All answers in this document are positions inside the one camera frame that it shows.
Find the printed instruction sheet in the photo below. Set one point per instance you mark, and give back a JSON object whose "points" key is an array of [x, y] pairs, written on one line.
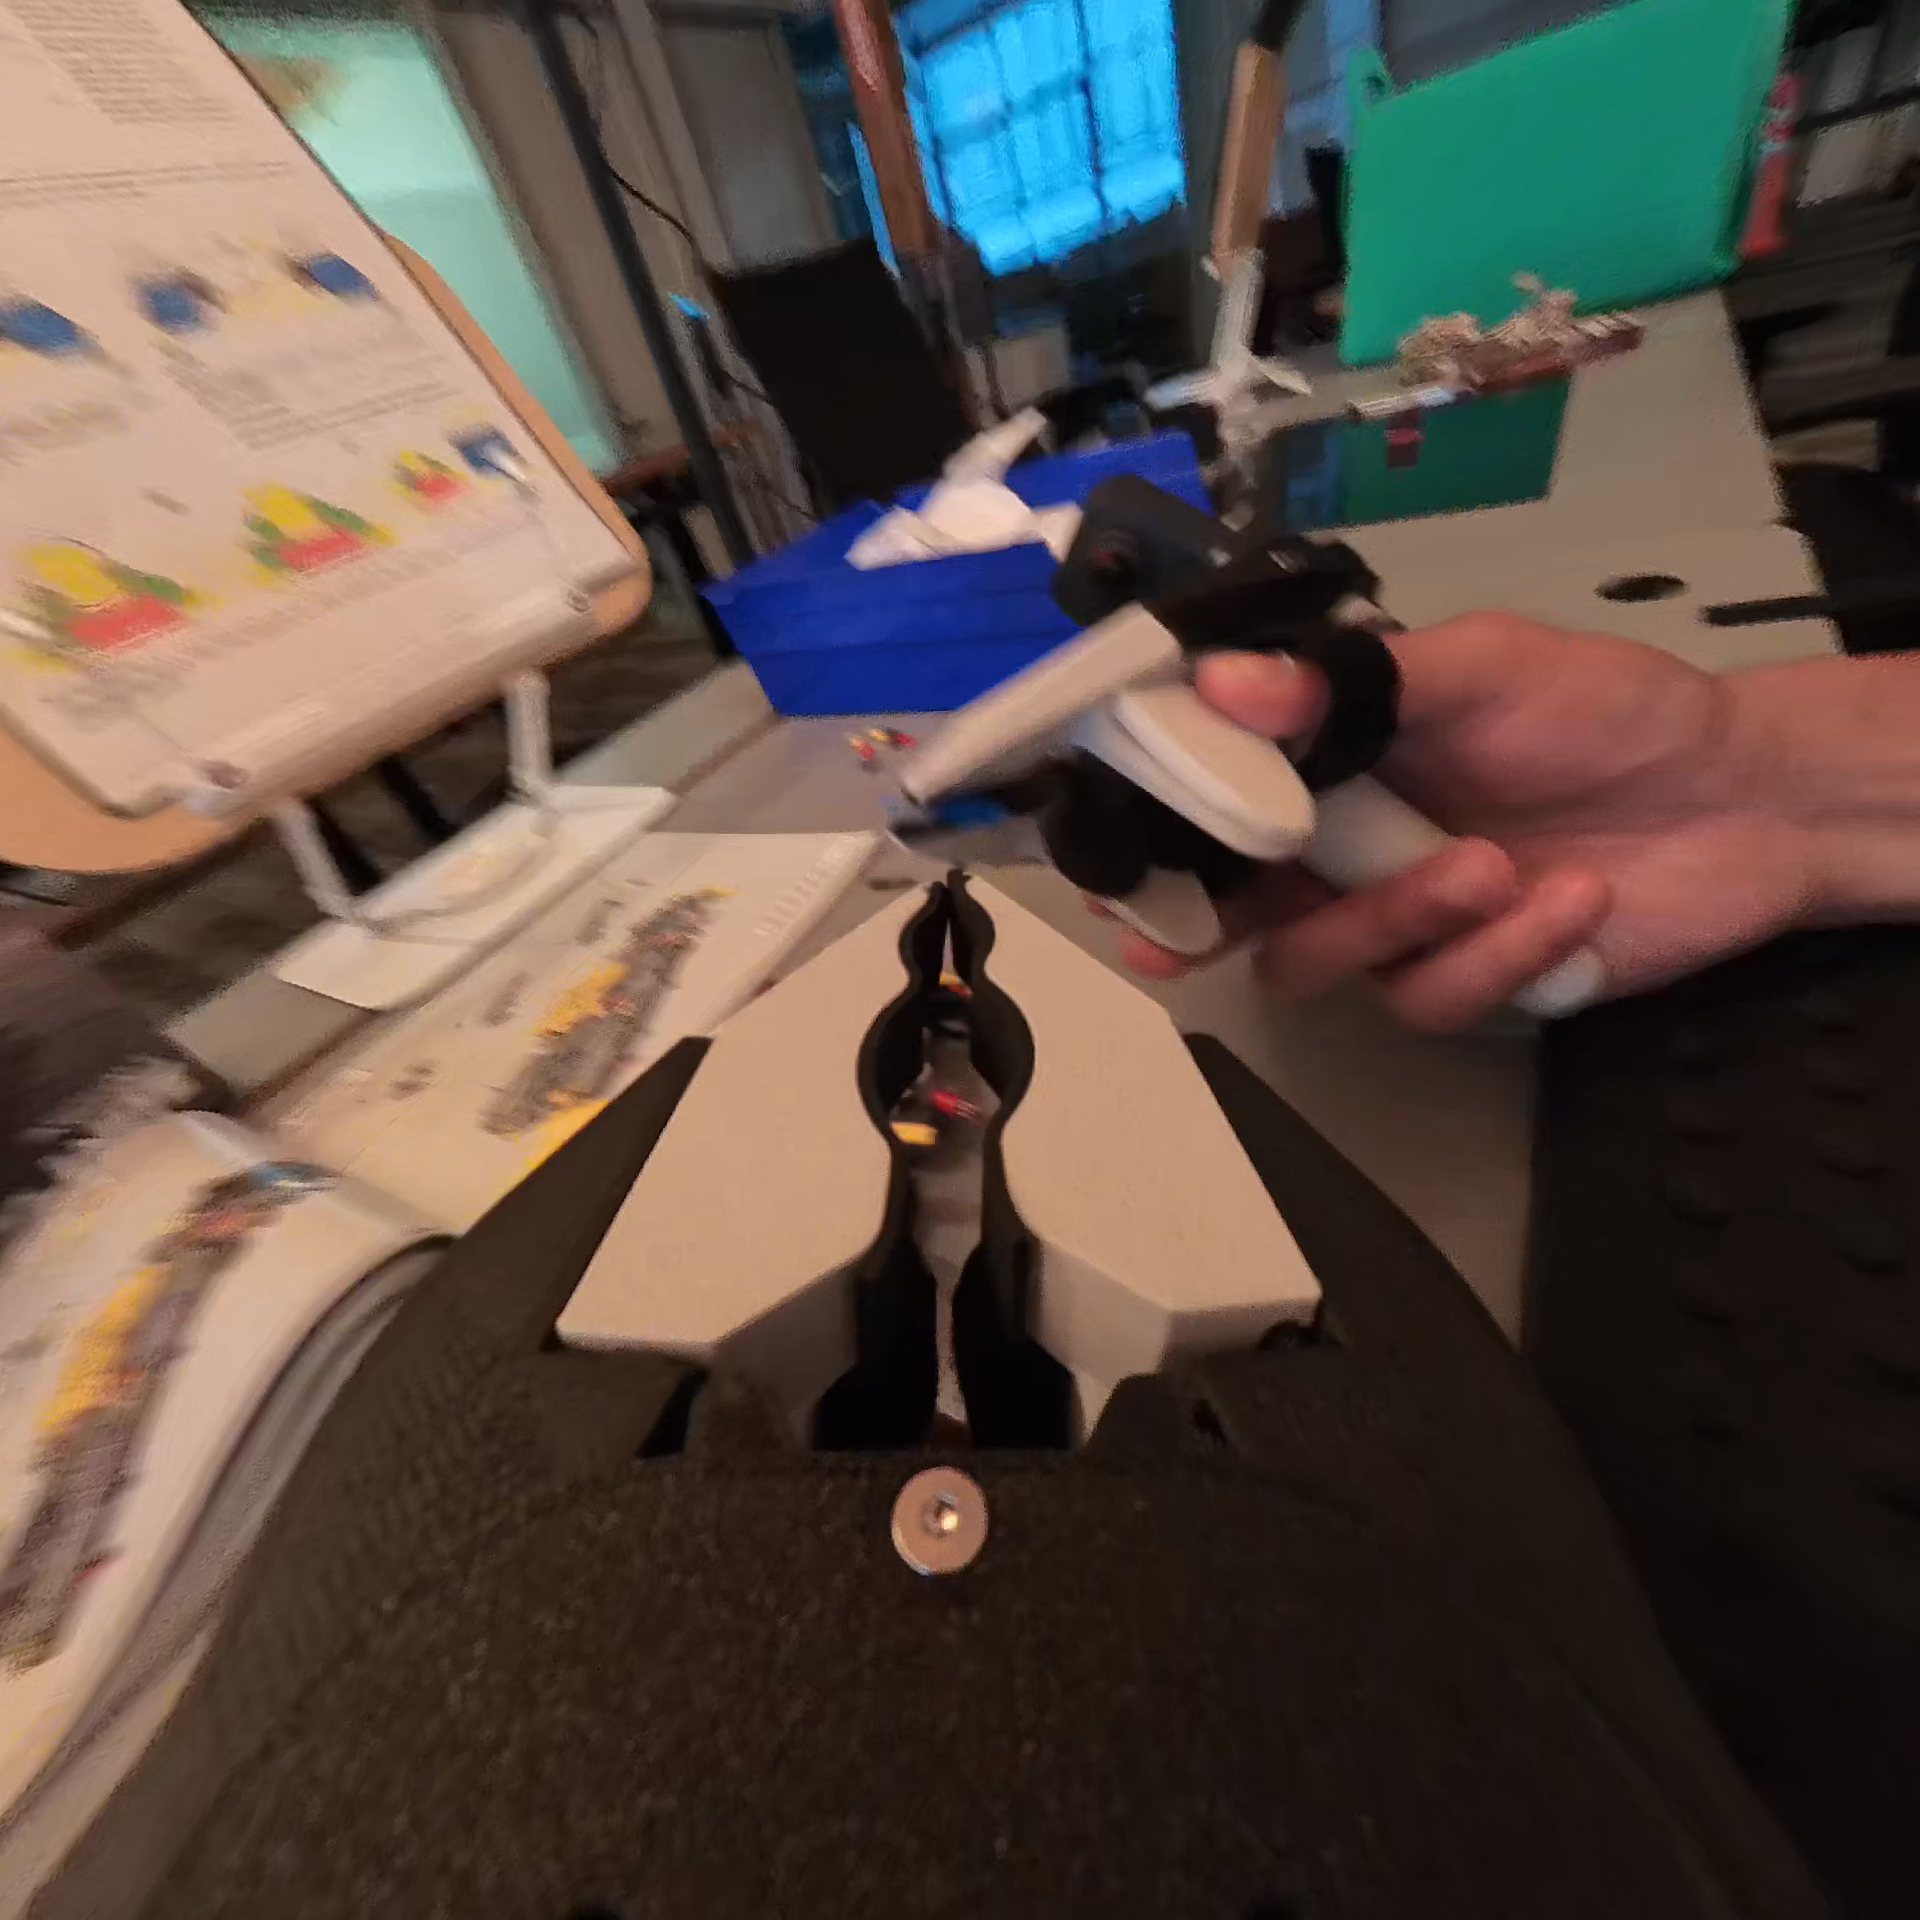
{"points": [[271, 376]]}

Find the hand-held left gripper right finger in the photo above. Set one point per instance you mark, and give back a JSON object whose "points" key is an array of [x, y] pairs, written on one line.
{"points": [[1172, 1184]]}

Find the yellow black brick car model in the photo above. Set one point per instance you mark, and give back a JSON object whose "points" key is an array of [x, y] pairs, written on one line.
{"points": [[938, 1109]]}

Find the pile of small coloured pins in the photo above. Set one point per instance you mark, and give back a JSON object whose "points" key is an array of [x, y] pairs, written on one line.
{"points": [[884, 743]]}

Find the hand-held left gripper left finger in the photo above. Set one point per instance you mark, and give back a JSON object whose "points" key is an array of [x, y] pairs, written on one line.
{"points": [[722, 1184]]}

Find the open instruction booklet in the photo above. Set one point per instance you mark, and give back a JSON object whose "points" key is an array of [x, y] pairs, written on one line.
{"points": [[149, 1349]]}

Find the wooden post red sign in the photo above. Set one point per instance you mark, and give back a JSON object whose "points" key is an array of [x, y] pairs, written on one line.
{"points": [[886, 120]]}

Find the red fire extinguisher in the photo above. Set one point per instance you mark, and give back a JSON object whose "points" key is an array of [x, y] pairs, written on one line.
{"points": [[1770, 165]]}

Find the crumpled white paper bags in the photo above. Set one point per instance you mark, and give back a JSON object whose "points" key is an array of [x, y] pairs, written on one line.
{"points": [[962, 517]]}

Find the blue plastic bin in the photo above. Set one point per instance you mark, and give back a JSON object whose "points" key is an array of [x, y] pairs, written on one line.
{"points": [[902, 629]]}

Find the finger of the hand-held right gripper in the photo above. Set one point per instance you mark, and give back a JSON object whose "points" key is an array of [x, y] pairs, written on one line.
{"points": [[1051, 698]]}

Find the grey desk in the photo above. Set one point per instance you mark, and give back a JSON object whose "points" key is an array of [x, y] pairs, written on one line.
{"points": [[1577, 495]]}

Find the small brown brick model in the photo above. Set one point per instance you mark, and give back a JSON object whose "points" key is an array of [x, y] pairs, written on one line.
{"points": [[1516, 338]]}

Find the person's right hand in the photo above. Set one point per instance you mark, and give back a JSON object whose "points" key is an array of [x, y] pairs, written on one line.
{"points": [[1577, 781]]}

